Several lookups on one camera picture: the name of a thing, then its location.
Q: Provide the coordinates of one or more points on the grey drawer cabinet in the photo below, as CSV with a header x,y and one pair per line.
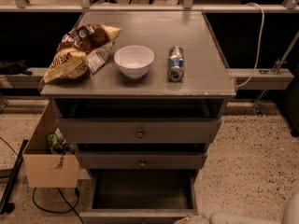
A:
x,y
202,93

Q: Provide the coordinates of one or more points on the white bowl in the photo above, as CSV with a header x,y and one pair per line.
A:
x,y
134,61

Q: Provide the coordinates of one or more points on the black object on ledge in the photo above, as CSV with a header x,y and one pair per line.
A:
x,y
14,68

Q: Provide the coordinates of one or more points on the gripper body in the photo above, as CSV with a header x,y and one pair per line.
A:
x,y
229,218

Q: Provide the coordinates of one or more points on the black stand leg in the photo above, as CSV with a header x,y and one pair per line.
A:
x,y
11,175

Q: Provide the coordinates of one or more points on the grey top drawer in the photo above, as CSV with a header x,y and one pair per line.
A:
x,y
120,131

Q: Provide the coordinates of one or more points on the grey drawer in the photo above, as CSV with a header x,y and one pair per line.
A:
x,y
141,160
120,131
141,197

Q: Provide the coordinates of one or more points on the green snack packet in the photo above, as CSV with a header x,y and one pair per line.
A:
x,y
53,141

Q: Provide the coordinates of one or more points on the cardboard box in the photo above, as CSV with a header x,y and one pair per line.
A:
x,y
43,168

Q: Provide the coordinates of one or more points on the blue silver soda can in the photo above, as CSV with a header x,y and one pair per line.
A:
x,y
175,64

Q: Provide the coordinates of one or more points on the grey middle drawer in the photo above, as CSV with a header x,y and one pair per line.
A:
x,y
141,160

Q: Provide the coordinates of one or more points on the yellow brown chip bag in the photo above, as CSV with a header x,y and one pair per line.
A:
x,y
82,52

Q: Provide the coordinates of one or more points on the grey bottom drawer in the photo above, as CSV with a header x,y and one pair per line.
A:
x,y
141,197

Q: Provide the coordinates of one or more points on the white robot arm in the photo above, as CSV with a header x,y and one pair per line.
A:
x,y
290,216

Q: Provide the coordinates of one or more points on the metal railing frame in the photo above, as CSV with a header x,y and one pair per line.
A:
x,y
149,7

